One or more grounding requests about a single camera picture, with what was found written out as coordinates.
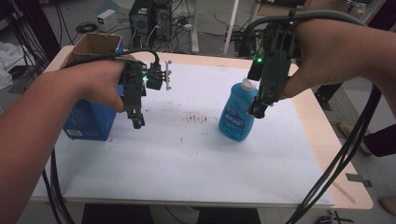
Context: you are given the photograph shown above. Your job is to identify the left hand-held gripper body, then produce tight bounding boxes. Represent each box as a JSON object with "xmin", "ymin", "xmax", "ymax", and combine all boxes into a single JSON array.
[{"xmin": 120, "ymin": 59, "xmax": 173, "ymax": 121}]

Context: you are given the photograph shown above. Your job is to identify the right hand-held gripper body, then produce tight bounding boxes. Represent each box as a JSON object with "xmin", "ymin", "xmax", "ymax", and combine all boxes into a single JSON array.
[{"xmin": 242, "ymin": 10, "xmax": 303, "ymax": 109}]

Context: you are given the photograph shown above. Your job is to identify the blue detergent bottle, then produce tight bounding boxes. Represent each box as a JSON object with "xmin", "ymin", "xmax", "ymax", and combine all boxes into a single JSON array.
[{"xmin": 218, "ymin": 77, "xmax": 260, "ymax": 143}]

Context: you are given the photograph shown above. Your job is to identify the person's left hand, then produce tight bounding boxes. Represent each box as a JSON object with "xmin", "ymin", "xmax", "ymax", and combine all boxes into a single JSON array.
[{"xmin": 59, "ymin": 54, "xmax": 138, "ymax": 114}]

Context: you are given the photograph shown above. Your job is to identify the person's right hand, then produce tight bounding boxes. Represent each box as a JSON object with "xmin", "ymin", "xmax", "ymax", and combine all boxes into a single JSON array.
[{"xmin": 280, "ymin": 18, "xmax": 376, "ymax": 99}]

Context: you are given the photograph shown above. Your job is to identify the blue cardboard box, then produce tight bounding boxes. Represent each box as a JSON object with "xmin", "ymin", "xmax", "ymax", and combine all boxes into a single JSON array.
[{"xmin": 61, "ymin": 32, "xmax": 126, "ymax": 142}]

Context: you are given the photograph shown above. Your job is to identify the white foam sheet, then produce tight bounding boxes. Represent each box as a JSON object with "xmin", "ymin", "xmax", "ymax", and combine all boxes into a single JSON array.
[{"xmin": 30, "ymin": 60, "xmax": 336, "ymax": 209}]

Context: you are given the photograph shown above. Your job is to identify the white desk leg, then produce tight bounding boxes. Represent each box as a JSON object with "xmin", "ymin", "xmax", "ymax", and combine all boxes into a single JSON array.
[
  {"xmin": 222, "ymin": 0, "xmax": 241, "ymax": 56},
  {"xmin": 189, "ymin": 0, "xmax": 201, "ymax": 54}
]

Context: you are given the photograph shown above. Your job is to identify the wooden table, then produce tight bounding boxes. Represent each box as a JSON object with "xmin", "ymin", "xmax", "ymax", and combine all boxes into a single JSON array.
[{"xmin": 29, "ymin": 45, "xmax": 374, "ymax": 211}]

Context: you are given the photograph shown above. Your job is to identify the black computer tower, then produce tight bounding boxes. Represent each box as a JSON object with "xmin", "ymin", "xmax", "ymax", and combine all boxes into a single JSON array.
[{"xmin": 128, "ymin": 0, "xmax": 173, "ymax": 43}]

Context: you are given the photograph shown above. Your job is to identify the small white device box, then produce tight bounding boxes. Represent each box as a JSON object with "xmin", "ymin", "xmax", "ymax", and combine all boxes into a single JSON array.
[{"xmin": 96, "ymin": 8, "xmax": 118, "ymax": 33}]

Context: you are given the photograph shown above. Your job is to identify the white cloth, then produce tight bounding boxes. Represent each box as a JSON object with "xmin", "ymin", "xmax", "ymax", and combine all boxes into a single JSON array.
[{"xmin": 0, "ymin": 41, "xmax": 24, "ymax": 91}]

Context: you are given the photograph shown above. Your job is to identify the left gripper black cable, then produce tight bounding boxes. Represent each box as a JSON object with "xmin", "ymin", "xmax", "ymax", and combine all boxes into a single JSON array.
[{"xmin": 61, "ymin": 49, "xmax": 162, "ymax": 70}]

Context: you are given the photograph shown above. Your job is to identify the grey hose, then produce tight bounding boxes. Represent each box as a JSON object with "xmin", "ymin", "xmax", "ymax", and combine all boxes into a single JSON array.
[{"xmin": 242, "ymin": 8, "xmax": 366, "ymax": 43}]

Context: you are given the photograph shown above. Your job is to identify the coiled black cable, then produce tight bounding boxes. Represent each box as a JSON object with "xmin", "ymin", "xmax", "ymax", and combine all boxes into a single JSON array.
[{"xmin": 75, "ymin": 21, "xmax": 99, "ymax": 35}]

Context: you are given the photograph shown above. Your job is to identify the right gripper black cable bundle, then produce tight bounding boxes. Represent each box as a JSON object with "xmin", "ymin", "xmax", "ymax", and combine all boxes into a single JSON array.
[{"xmin": 284, "ymin": 83, "xmax": 383, "ymax": 224}]

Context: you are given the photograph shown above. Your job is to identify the grey metal bracket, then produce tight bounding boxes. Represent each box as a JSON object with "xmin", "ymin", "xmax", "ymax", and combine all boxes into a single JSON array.
[{"xmin": 345, "ymin": 173, "xmax": 374, "ymax": 189}]

